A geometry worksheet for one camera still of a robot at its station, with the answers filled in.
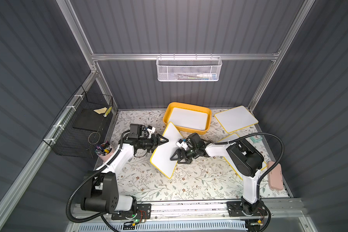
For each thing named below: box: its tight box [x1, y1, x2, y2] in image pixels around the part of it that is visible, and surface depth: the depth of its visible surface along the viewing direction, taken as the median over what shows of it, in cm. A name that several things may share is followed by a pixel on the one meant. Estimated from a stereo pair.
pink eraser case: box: [267, 160, 284, 191], surface depth 83 cm
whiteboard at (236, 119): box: [214, 105, 259, 134], surface depth 120 cm
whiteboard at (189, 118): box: [168, 107, 208, 131], surface depth 114 cm
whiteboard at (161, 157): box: [149, 121, 184, 180], surface depth 86 cm
